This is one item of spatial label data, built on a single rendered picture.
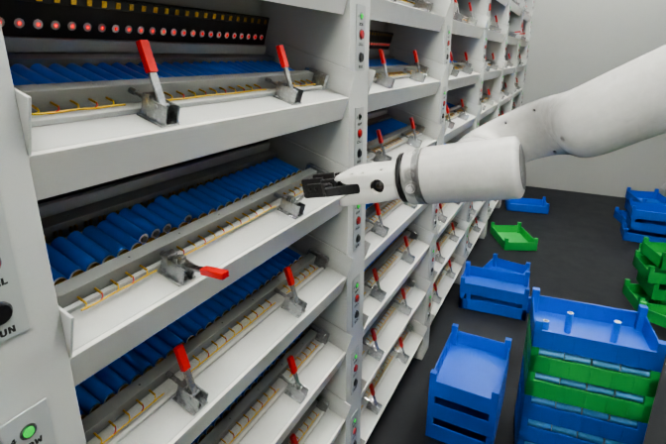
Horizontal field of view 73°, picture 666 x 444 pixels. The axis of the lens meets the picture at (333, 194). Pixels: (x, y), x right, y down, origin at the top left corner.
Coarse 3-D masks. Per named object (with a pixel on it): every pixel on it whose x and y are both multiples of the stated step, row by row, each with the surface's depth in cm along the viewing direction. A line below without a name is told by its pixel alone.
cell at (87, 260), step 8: (56, 240) 53; (64, 240) 54; (56, 248) 53; (64, 248) 53; (72, 248) 53; (72, 256) 52; (80, 256) 52; (88, 256) 52; (80, 264) 52; (88, 264) 51
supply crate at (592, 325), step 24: (552, 312) 138; (576, 312) 136; (600, 312) 133; (624, 312) 131; (552, 336) 120; (576, 336) 118; (600, 336) 127; (624, 336) 127; (648, 336) 123; (624, 360) 115; (648, 360) 113
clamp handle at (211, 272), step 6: (180, 258) 55; (180, 264) 55; (186, 264) 55; (192, 270) 54; (198, 270) 54; (204, 270) 53; (210, 270) 53; (216, 270) 53; (222, 270) 53; (210, 276) 53; (216, 276) 52; (222, 276) 52; (228, 276) 53
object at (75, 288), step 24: (312, 168) 93; (264, 192) 78; (288, 192) 85; (216, 216) 67; (240, 216) 72; (168, 240) 59; (192, 240) 63; (120, 264) 52; (144, 264) 55; (72, 288) 47; (96, 288) 49; (120, 288) 51
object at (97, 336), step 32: (224, 160) 84; (288, 160) 98; (320, 160) 94; (96, 192) 61; (256, 224) 73; (288, 224) 75; (320, 224) 87; (192, 256) 61; (224, 256) 63; (256, 256) 68; (128, 288) 52; (160, 288) 54; (192, 288) 56; (64, 320) 41; (96, 320) 47; (128, 320) 48; (160, 320) 53; (96, 352) 45
